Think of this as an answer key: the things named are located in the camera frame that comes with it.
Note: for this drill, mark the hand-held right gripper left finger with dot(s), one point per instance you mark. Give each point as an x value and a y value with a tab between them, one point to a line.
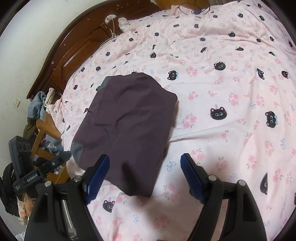
99	177

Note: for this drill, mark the white wall socket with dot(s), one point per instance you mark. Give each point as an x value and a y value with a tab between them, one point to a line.
16	101

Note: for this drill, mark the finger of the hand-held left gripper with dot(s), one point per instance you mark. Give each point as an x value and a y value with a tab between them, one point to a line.
55	161

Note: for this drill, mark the light blue garment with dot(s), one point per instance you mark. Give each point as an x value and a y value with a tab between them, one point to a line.
38	106

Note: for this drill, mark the dark olive garment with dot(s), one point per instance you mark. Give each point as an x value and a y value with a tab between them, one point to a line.
30	129

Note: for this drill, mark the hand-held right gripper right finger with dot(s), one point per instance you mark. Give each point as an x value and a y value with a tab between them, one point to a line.
192	177

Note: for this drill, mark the orange wooden wardrobe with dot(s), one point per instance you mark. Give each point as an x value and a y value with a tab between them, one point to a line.
166	1

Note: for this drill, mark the cream garment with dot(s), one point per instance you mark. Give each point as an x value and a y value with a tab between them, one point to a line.
51	96

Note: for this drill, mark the purple grey hooded jacket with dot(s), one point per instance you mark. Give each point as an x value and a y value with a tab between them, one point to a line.
124	120

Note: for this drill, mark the dark wooden headboard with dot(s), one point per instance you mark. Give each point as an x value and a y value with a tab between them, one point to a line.
76	51

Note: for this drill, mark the pink cat print blanket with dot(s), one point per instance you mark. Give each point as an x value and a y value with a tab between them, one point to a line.
219	81

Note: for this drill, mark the black bag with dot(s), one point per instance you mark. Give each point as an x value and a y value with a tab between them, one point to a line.
9	197

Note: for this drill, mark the wooden chair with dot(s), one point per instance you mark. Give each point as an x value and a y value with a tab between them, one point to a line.
49	121

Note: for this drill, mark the pale blue cloth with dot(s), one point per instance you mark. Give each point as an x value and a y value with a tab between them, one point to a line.
54	144

